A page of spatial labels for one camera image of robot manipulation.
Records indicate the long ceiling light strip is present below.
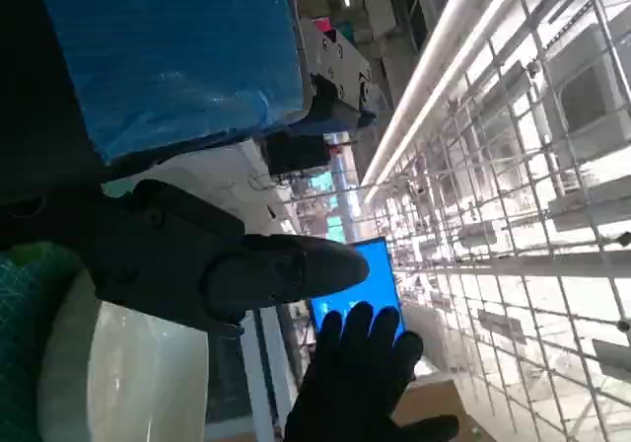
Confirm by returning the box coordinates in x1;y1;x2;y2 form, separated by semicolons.
359;0;526;207

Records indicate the green cutting mat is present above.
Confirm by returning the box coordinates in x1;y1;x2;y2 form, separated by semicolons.
0;242;86;442

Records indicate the white bolted machine part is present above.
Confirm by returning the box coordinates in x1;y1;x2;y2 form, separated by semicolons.
299;17;379;128

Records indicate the white plate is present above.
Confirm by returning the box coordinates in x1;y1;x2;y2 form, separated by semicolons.
36;263;209;442

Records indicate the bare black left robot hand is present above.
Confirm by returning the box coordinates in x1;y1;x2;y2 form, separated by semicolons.
0;0;371;326

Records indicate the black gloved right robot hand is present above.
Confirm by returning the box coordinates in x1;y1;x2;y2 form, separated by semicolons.
284;301;460;442

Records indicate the blue lit screen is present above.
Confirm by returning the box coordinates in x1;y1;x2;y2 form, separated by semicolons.
309;237;408;338

